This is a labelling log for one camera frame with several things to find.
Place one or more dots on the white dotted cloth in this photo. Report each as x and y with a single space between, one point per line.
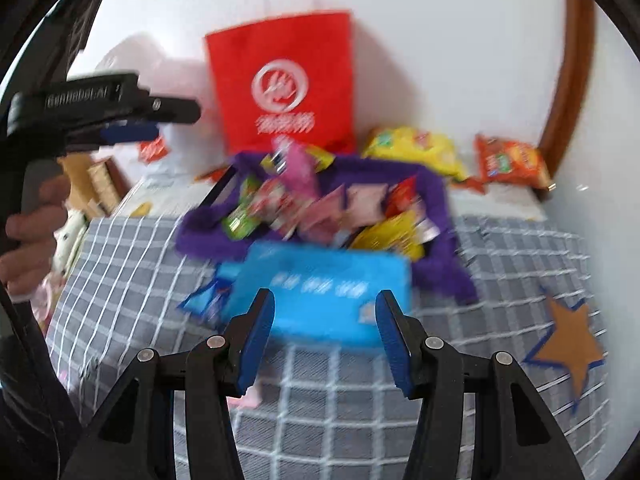
70 235

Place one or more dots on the pink and yellow snack packet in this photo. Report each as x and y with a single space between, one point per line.
300 172

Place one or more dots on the person's left forearm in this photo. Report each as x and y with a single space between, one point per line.
30 385

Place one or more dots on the orange chips bag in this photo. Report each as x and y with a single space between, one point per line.
510 160

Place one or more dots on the red paper bag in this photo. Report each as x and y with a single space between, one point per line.
280 60

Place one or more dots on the green snack packet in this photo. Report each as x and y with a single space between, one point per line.
240 217

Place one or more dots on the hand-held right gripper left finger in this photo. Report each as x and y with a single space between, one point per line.
257 340

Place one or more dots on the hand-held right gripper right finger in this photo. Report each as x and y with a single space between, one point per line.
395 345

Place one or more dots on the wooden headboard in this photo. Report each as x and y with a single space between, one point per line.
100 180

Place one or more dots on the red snack packet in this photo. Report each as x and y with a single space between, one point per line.
402 195

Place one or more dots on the brown wooden door frame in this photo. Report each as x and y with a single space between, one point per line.
575 60

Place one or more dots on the light pink snack packet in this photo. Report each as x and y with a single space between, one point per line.
322 212

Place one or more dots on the blue snack packet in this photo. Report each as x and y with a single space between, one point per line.
205 300

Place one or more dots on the grey checkered cloth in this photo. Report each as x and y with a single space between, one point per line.
325 410

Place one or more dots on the white plastic bag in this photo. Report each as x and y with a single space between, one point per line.
150 55

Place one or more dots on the blue tissue pack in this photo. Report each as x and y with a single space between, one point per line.
320 285

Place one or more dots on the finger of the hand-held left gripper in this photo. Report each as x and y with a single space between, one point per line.
172 108
127 133

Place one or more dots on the person's left hand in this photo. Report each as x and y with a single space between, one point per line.
30 230

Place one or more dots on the purple towel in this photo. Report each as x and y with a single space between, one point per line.
210 230

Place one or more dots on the yellow chips bag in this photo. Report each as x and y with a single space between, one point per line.
415 150

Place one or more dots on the newspaper sheet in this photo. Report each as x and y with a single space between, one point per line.
500 205

